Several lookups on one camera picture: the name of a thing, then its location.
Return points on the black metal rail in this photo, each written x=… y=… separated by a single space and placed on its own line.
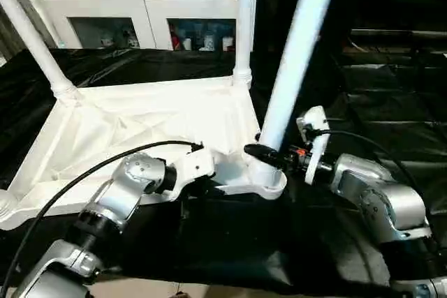
x=398 y=33

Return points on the white plastic table leg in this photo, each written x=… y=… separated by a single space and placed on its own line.
x=297 y=54
x=244 y=19
x=31 y=40

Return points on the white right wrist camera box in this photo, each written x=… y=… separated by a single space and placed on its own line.
x=314 y=137

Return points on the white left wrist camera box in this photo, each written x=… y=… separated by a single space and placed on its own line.
x=197 y=162

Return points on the grey curtain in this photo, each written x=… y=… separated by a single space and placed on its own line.
x=8 y=33

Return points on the white plastic table top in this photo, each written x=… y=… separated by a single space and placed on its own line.
x=140 y=123

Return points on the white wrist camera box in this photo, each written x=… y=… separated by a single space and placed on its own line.
x=314 y=137
x=197 y=162

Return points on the black mat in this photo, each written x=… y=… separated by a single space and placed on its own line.
x=230 y=242

